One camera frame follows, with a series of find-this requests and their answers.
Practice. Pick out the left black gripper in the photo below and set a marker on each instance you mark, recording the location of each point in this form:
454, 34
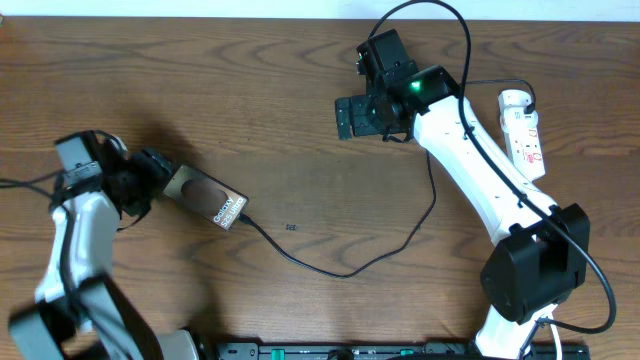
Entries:
155, 170

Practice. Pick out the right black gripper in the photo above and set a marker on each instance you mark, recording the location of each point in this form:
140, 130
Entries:
360, 125

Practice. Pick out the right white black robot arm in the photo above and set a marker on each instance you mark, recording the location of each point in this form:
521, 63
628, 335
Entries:
537, 259

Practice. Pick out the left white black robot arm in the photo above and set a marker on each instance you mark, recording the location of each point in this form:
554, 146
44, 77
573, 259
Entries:
100, 181

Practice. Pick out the white power strip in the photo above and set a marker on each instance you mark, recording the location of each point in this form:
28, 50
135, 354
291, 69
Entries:
519, 123

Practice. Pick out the black mounting rail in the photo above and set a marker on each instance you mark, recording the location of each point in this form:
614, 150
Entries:
429, 350

